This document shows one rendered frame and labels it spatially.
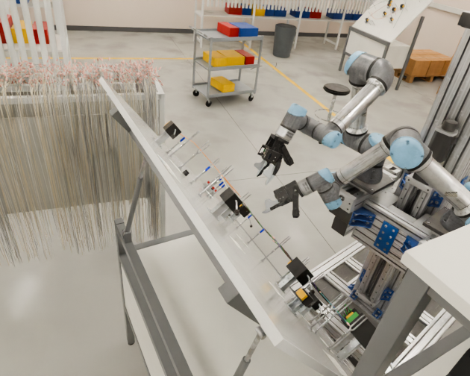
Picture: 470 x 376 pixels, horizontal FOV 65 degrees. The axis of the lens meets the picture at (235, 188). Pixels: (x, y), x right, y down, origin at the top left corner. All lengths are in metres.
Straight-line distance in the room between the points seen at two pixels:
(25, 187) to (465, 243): 2.05
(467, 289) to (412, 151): 1.06
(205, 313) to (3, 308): 1.62
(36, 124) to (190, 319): 1.19
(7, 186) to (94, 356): 1.12
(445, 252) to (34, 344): 2.46
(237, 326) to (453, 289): 1.25
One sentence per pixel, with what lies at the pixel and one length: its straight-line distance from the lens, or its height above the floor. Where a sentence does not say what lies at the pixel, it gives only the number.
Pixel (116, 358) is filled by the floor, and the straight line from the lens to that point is 2.55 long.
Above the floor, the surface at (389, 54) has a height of 0.65.
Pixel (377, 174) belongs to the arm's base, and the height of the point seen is 1.21.
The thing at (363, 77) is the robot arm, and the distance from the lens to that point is 1.83.
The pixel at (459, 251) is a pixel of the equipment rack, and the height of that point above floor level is 1.85.
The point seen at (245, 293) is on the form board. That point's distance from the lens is 0.65.
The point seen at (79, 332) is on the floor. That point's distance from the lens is 2.70.
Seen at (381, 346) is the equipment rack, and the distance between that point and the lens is 0.68.
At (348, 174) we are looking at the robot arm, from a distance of 1.80.
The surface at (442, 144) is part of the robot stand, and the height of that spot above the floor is 1.47.
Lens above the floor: 2.18
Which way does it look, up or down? 35 degrees down
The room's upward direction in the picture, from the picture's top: 7 degrees clockwise
